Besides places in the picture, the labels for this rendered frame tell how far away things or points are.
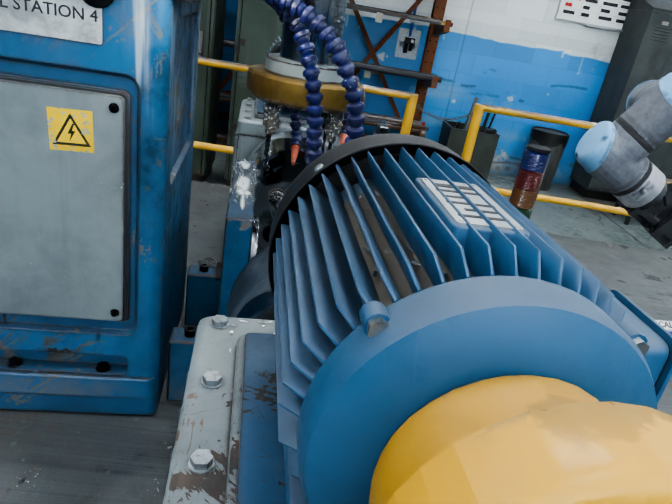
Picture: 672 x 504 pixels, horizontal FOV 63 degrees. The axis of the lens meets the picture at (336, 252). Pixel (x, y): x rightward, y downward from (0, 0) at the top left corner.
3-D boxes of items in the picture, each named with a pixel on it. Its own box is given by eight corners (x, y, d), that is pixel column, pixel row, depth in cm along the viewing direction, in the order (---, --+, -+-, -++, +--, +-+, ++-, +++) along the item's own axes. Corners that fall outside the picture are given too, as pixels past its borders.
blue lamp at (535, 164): (525, 171, 126) (531, 152, 124) (515, 164, 131) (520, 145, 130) (549, 174, 127) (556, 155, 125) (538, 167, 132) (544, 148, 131)
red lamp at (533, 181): (520, 190, 128) (525, 171, 126) (509, 182, 133) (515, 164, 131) (543, 193, 129) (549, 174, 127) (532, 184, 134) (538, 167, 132)
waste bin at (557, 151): (543, 183, 617) (561, 129, 593) (556, 194, 582) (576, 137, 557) (510, 177, 614) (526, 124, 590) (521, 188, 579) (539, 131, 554)
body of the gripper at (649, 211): (654, 233, 119) (617, 200, 116) (690, 206, 115) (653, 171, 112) (669, 252, 112) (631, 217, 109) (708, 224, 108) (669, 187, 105)
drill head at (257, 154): (232, 272, 112) (243, 152, 102) (240, 202, 149) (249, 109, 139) (352, 282, 117) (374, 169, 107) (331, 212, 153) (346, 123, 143)
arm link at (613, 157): (621, 126, 99) (575, 165, 104) (664, 168, 102) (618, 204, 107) (604, 110, 107) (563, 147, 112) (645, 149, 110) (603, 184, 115)
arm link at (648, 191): (641, 153, 111) (661, 172, 102) (657, 167, 112) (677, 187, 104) (604, 184, 115) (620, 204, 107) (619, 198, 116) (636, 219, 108)
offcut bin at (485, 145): (477, 173, 608) (498, 98, 575) (489, 186, 566) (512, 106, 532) (431, 166, 604) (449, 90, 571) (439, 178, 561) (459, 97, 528)
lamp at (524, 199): (514, 208, 130) (520, 190, 128) (504, 199, 135) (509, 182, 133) (537, 210, 131) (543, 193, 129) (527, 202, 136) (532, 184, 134)
